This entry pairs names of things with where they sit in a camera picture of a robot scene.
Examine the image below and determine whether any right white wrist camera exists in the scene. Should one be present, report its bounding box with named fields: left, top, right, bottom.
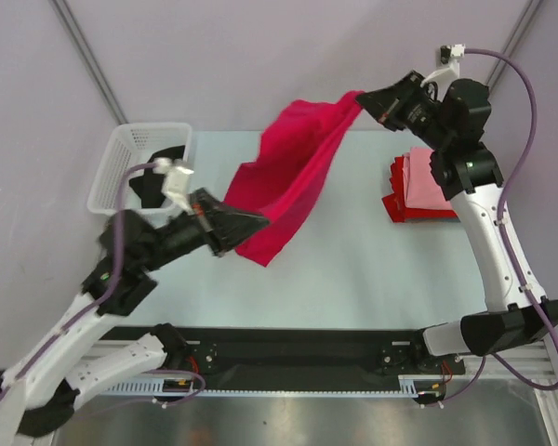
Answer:
left=420, top=44, right=466, bottom=86

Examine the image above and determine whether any red folded t shirt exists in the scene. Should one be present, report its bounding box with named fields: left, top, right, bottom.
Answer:
left=382, top=156, right=458, bottom=223

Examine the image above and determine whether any magenta t shirt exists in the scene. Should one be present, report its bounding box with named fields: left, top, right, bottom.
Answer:
left=224, top=90, right=362, bottom=267

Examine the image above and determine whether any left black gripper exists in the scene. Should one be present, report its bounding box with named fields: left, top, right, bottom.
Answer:
left=143, top=188, right=274, bottom=270

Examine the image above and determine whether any black t shirt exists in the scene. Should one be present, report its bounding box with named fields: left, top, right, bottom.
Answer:
left=129, top=145, right=185, bottom=209

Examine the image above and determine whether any pink folded t shirt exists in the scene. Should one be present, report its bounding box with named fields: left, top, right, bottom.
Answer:
left=403, top=147, right=452, bottom=211

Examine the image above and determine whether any white plastic basket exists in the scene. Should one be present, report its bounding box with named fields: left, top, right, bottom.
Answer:
left=86, top=122, right=193, bottom=216

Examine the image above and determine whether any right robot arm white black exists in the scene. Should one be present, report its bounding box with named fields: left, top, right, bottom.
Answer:
left=356, top=71, right=558, bottom=373

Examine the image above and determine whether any corner aluminium post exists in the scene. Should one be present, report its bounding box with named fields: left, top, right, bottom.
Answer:
left=48, top=0, right=128, bottom=125
left=486, top=0, right=546, bottom=92

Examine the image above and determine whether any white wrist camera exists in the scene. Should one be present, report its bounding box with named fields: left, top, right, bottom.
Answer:
left=153, top=158, right=194, bottom=214
left=420, top=44, right=466, bottom=86

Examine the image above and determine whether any aluminium frame rail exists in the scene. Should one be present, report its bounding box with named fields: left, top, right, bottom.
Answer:
left=81, top=340, right=556, bottom=380

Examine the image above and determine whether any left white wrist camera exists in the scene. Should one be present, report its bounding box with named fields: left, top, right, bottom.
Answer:
left=153, top=158, right=194, bottom=214

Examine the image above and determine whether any white slotted cable duct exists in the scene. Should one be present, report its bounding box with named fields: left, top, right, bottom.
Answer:
left=103, top=377, right=443, bottom=399

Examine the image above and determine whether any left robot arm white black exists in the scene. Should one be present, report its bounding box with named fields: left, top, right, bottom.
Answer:
left=0, top=189, right=270, bottom=445

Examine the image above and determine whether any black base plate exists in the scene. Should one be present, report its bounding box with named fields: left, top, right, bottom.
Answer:
left=106, top=324, right=466, bottom=393

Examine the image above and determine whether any right corner aluminium post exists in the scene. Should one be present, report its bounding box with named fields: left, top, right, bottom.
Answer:
left=486, top=0, right=546, bottom=92

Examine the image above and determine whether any left corner aluminium post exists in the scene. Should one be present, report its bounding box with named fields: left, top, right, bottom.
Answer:
left=48, top=0, right=128, bottom=125

